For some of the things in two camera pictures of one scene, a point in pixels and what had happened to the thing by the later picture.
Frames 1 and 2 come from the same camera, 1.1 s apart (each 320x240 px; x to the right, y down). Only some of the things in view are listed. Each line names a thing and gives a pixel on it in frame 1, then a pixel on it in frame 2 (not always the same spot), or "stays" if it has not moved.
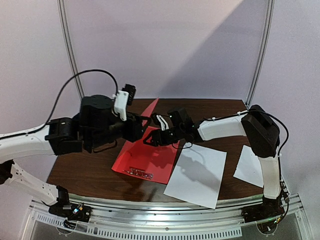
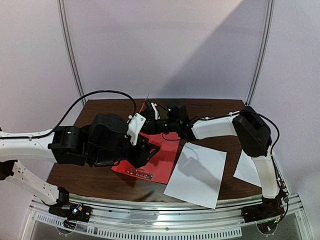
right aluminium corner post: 269,30 stays
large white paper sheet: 198,175 stays
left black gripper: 135,131 → 142,154
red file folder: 152,163 stays
